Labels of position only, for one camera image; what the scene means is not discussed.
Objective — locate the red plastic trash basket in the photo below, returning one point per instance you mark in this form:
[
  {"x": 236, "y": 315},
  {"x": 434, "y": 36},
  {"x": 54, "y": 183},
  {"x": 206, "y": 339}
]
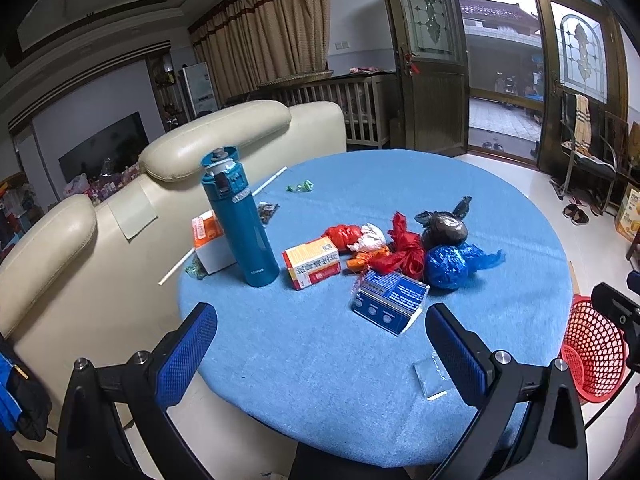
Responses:
[{"x": 595, "y": 352}]

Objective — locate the orange white carton box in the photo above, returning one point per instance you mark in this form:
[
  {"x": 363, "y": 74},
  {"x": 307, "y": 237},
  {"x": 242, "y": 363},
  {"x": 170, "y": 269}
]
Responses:
[{"x": 210, "y": 243}]

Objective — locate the white plastic straw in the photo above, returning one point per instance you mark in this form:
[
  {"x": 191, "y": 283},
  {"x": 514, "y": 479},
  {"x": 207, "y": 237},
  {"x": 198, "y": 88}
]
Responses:
[{"x": 191, "y": 251}]

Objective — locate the clear plastic wrapper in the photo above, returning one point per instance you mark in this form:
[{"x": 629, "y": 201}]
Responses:
[{"x": 432, "y": 377}]

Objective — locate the orange crumpled wrapper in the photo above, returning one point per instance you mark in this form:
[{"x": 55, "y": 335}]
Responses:
[{"x": 360, "y": 260}]

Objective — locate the cream leather sofa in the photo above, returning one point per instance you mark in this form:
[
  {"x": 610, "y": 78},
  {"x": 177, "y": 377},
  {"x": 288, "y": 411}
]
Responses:
[{"x": 93, "y": 280}]

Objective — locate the black wall television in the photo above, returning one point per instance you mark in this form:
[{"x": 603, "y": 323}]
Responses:
[{"x": 115, "y": 147}]

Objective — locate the pair of slippers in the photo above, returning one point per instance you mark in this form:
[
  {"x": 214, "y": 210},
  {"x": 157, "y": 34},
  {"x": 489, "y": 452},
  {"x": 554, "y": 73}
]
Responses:
[{"x": 575, "y": 214}]

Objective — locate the red knotted plastic bag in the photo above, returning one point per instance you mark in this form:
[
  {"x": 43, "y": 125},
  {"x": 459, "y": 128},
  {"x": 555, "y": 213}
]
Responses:
[{"x": 343, "y": 236}]

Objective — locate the blue water bottle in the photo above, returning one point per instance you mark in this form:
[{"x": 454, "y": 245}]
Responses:
[{"x": 226, "y": 186}]

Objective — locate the blue round tablecloth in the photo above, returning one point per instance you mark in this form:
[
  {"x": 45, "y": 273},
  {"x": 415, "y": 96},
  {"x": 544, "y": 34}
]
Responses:
[{"x": 304, "y": 364}]

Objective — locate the green wrapper near box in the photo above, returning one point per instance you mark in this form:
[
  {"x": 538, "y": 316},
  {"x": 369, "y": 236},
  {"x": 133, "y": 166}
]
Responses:
[{"x": 195, "y": 269}]

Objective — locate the blue knotted plastic bag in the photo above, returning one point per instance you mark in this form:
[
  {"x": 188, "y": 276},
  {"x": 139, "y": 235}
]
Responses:
[{"x": 449, "y": 267}]

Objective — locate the wooden crib railing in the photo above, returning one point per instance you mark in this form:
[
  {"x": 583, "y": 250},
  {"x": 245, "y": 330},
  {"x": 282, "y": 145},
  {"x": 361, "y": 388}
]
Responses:
[{"x": 369, "y": 102}]

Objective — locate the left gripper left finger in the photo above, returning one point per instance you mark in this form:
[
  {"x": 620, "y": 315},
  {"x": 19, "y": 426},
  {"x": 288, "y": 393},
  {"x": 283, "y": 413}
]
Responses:
[{"x": 91, "y": 441}]

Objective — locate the brown glass panel door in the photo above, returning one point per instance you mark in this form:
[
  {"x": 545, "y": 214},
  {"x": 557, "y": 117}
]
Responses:
[{"x": 432, "y": 68}]

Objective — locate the green candy wrapper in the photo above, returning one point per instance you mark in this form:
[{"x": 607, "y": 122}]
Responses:
[{"x": 302, "y": 187}]

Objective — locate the red plastic bag strips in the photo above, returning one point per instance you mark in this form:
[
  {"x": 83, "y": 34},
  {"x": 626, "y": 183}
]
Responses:
[{"x": 408, "y": 254}]

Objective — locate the yellow cardboard box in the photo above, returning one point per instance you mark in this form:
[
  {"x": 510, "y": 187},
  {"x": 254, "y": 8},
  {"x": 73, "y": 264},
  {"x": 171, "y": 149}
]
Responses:
[{"x": 627, "y": 221}]

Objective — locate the white crumpled tissue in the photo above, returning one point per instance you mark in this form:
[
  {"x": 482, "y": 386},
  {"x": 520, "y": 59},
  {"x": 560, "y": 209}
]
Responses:
[{"x": 371, "y": 238}]

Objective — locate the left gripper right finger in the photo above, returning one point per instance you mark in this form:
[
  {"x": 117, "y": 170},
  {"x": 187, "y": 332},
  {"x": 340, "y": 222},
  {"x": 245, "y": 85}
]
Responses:
[{"x": 528, "y": 422}]

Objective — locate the beige striped curtain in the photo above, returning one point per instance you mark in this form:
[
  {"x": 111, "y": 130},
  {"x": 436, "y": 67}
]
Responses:
[{"x": 247, "y": 43}]

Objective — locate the blue foil medicine box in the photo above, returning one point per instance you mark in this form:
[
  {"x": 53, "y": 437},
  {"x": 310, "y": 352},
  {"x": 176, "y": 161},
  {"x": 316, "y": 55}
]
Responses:
[{"x": 390, "y": 301}]

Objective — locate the black knotted plastic bag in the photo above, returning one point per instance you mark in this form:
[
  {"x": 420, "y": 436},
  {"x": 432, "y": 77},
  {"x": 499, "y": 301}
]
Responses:
[{"x": 444, "y": 228}]

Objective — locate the yellow red medicine box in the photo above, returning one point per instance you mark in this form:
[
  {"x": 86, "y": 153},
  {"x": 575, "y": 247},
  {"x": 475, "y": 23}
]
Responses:
[{"x": 312, "y": 262}]

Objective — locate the dark snack wrapper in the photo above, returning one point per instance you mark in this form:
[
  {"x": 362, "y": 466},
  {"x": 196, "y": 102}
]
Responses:
[{"x": 266, "y": 211}]

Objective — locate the metal frame chair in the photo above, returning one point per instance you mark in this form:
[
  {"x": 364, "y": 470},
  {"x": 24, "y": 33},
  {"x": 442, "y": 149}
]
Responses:
[{"x": 595, "y": 142}]

